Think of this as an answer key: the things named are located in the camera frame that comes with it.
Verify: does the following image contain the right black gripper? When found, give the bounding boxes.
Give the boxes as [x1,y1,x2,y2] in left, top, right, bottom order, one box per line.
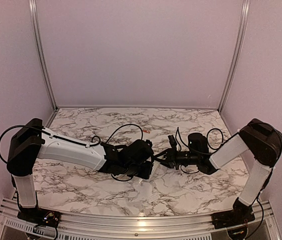
[153,145,200,170]

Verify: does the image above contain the white remote control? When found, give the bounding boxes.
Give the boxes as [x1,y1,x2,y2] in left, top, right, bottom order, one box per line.
[138,160,160,186]

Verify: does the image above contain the white battery cover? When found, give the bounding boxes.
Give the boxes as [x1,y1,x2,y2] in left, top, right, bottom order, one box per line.
[147,194,161,203]

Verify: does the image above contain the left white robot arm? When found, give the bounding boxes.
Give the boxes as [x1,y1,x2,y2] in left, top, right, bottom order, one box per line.
[6,118,154,223]

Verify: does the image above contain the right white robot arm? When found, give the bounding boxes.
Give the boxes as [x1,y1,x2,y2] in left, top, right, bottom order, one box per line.
[154,118,282,224]

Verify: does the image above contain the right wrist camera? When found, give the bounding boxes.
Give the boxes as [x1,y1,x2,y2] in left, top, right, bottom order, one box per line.
[168,135,178,150]

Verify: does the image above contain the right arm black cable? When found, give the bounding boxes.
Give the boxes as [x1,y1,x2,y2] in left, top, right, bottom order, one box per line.
[175,126,224,175]

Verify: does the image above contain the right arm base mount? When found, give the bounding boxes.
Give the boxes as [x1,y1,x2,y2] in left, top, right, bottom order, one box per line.
[211,208,256,229]

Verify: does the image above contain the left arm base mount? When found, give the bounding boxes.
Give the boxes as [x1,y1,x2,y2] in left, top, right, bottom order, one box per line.
[17,207,61,228]

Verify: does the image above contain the front aluminium rail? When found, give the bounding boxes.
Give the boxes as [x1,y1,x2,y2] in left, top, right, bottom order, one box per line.
[0,198,282,240]

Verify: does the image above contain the right aluminium frame post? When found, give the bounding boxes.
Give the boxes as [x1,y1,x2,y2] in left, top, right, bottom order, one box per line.
[217,0,251,115]

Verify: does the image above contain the aluminium frame post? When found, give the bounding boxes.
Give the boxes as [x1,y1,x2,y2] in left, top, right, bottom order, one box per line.
[217,0,251,115]
[28,0,58,112]

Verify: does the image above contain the left aluminium frame post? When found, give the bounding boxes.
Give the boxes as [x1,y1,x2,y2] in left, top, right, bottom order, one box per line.
[28,0,58,112]

